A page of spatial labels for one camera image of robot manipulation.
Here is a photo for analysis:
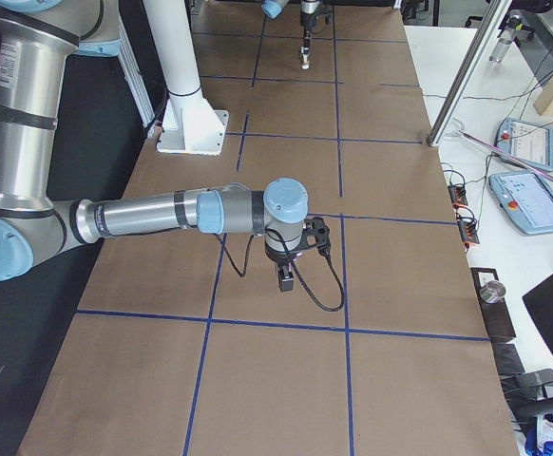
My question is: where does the aluminium frame post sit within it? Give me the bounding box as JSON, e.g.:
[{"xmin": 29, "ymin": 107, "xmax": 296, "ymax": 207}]
[{"xmin": 427, "ymin": 0, "xmax": 512, "ymax": 147}]

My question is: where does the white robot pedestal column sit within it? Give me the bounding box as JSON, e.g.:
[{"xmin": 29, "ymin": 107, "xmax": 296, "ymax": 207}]
[{"xmin": 143, "ymin": 0, "xmax": 229, "ymax": 156}]

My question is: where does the long reach grabber stick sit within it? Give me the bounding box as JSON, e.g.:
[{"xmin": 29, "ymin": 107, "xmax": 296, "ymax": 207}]
[{"xmin": 458, "ymin": 129, "xmax": 553, "ymax": 183}]

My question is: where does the teach pendant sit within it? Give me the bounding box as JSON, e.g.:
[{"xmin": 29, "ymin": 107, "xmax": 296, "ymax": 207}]
[
  {"xmin": 494, "ymin": 117, "xmax": 553, "ymax": 171},
  {"xmin": 488, "ymin": 172, "xmax": 553, "ymax": 236}
]

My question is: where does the far teach pendant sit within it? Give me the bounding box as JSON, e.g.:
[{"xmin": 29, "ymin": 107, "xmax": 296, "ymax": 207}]
[{"xmin": 494, "ymin": 117, "xmax": 553, "ymax": 171}]

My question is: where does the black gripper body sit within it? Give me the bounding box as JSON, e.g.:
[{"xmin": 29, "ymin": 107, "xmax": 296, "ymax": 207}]
[
  {"xmin": 300, "ymin": 11, "xmax": 316, "ymax": 32},
  {"xmin": 264, "ymin": 242, "xmax": 299, "ymax": 268}
]

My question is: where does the black orange connector block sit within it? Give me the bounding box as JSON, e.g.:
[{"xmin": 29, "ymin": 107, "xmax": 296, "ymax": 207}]
[
  {"xmin": 448, "ymin": 183, "xmax": 468, "ymax": 210},
  {"xmin": 456, "ymin": 214, "xmax": 480, "ymax": 248}
]

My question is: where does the white brass PPR valve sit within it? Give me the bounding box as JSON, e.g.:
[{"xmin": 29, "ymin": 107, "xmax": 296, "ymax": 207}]
[{"xmin": 300, "ymin": 53, "xmax": 310, "ymax": 70}]

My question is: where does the silver metal cylinder weight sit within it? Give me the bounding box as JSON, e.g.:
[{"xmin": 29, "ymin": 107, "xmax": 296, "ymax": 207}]
[{"xmin": 479, "ymin": 280, "xmax": 506, "ymax": 304}]

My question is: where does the clear plastic bottle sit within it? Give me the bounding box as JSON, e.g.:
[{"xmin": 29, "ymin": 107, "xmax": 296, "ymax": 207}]
[{"xmin": 488, "ymin": 14, "xmax": 522, "ymax": 63}]

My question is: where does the near teach pendant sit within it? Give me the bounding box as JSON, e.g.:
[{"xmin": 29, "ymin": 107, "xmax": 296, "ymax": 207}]
[{"xmin": 488, "ymin": 172, "xmax": 553, "ymax": 236}]

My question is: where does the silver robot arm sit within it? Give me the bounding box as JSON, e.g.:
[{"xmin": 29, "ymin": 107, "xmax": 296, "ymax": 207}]
[
  {"xmin": 0, "ymin": 1, "xmax": 311, "ymax": 290},
  {"xmin": 261, "ymin": 0, "xmax": 321, "ymax": 69}
]

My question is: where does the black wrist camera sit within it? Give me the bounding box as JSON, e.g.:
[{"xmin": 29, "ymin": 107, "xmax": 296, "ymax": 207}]
[{"xmin": 298, "ymin": 217, "xmax": 332, "ymax": 258}]

